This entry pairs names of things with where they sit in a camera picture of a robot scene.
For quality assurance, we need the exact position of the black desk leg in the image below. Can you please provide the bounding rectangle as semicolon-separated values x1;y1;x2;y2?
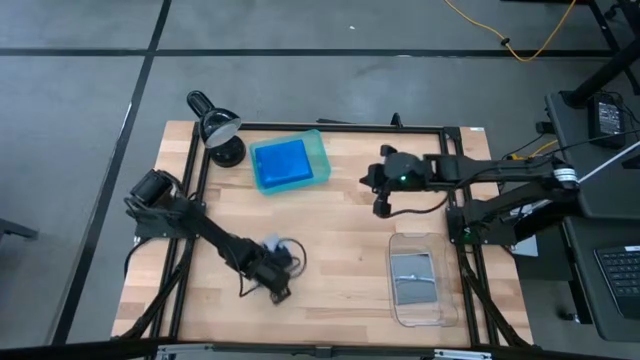
559;0;640;109

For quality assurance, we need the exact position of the black power cable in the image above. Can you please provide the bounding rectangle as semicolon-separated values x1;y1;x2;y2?
502;127;640;162

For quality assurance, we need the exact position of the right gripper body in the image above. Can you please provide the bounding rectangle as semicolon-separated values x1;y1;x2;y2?
379;144;432;194

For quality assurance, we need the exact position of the blue jewel case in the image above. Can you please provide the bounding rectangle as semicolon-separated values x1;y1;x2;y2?
253;138;315;190
262;169;315;190

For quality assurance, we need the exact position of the black left camera cable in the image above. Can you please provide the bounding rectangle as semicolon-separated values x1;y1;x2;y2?
234;249;276;300

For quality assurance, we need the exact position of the black power adapter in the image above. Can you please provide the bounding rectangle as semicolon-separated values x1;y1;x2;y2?
588;94;627;150

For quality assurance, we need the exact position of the open clear jewel case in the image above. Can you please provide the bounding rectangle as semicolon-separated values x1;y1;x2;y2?
112;119;534;350

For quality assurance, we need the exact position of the white paper sheet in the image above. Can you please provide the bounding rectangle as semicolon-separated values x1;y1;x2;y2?
512;234;540;258

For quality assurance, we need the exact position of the black crossbar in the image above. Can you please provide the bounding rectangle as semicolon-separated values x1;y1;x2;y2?
0;338;640;360

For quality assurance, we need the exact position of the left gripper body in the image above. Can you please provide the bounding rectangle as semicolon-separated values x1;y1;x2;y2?
244;244;296;294

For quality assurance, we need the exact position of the dark chair leg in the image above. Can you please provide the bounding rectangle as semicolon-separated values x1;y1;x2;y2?
0;217;40;242

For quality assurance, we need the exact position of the black gooseneck desk lamp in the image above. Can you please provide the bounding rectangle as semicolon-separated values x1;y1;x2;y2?
186;89;248;169

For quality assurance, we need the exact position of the black camera cable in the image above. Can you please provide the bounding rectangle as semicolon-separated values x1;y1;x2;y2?
389;192;451;217
234;249;276;300

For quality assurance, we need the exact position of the white rod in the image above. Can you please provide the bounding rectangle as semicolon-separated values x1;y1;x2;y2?
582;141;640;180

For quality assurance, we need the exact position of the silver aluminium extrusion post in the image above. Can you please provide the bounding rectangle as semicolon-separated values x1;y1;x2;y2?
433;348;494;360

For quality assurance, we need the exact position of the translucent teal plastic tray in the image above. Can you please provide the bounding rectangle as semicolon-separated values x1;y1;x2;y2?
248;128;333;196

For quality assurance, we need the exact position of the yellow cable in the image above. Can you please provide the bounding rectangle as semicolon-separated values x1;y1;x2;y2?
442;0;579;64
509;138;560;162

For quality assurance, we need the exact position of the black right camera cable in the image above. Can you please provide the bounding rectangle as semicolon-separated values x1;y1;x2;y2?
389;192;451;217

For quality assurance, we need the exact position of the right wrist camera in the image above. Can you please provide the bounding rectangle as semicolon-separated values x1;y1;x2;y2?
371;191;395;219

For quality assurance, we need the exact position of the dark grey desk top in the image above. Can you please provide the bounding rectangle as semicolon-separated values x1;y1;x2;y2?
562;214;640;344
543;89;640;221

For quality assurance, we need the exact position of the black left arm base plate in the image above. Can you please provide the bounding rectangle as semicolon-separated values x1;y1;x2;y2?
133;199;207;240

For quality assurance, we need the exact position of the black keyboard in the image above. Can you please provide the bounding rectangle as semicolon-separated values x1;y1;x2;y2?
593;244;640;320

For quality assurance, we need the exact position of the clear plastic tray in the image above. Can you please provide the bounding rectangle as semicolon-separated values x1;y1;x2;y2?
384;231;460;329

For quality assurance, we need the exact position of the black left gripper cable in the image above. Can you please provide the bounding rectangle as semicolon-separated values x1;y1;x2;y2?
277;237;308;280

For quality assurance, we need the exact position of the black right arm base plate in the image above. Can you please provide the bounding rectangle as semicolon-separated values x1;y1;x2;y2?
445;202;519;247

